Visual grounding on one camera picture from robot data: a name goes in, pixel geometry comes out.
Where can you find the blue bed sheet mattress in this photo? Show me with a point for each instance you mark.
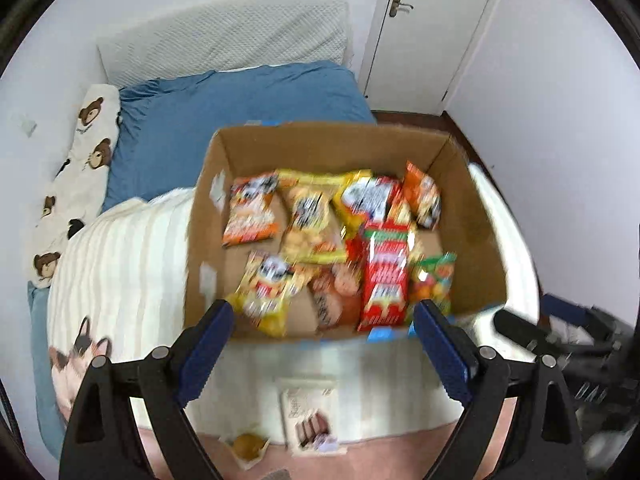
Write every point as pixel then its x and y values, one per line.
pixel 164 130

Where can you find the red snack packet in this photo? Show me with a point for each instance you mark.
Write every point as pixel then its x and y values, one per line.
pixel 385 277

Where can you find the grey padded headboard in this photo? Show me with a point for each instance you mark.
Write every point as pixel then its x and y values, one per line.
pixel 225 35

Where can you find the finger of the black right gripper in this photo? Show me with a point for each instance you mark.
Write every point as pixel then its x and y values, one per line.
pixel 566 311
pixel 535 339

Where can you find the yellow biscuit snack bag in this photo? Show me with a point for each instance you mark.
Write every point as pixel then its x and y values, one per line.
pixel 314 234

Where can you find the bear print white pillow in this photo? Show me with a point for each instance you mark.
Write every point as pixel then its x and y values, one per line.
pixel 76 195

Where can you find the metal door handle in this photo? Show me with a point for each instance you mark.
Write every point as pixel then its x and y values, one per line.
pixel 397 5

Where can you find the yellow panda snack bag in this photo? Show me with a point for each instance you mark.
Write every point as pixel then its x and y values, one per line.
pixel 266 289

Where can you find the brown snack packet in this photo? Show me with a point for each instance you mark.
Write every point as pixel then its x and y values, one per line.
pixel 336 290

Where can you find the white chocolate stick packet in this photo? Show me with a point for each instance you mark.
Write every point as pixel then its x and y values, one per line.
pixel 309 411

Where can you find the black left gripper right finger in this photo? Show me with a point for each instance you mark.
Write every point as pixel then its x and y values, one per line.
pixel 542 436

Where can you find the orange panda snack bag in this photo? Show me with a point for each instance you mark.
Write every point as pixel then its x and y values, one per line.
pixel 251 218
pixel 423 197

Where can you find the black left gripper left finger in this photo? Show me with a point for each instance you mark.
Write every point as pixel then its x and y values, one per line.
pixel 102 439

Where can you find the white room door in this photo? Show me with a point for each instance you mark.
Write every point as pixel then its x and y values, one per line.
pixel 412 60

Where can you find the green candy bag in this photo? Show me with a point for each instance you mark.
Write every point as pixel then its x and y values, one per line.
pixel 431 279

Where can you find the clear packet with brown egg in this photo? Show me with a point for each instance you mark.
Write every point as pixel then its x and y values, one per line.
pixel 247 449

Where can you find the yellow cheese buldak noodle pack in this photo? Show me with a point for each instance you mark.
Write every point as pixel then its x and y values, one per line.
pixel 365 200

